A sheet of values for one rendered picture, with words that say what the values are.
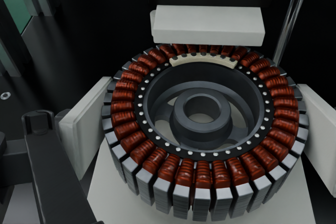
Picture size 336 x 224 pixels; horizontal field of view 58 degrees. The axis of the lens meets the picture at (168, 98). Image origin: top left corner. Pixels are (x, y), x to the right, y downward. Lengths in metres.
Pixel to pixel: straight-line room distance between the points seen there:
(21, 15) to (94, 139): 0.32
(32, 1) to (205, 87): 0.26
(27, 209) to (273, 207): 0.17
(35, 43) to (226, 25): 0.24
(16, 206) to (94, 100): 0.12
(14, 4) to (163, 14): 0.33
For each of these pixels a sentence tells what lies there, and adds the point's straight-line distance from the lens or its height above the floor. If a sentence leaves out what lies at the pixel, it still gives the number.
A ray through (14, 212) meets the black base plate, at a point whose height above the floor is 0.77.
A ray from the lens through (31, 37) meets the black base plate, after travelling 0.38.
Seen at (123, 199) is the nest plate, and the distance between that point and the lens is 0.22.
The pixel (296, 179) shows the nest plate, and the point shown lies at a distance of 0.24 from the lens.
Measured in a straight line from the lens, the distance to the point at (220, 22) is 0.17.
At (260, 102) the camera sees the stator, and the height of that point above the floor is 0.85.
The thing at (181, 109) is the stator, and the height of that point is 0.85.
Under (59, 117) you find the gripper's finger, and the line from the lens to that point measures 0.16.
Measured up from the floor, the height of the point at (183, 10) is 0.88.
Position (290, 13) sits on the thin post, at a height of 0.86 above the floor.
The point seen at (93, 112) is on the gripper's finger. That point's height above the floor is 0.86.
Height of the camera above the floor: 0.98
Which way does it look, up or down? 50 degrees down
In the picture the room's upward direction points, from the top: 2 degrees counter-clockwise
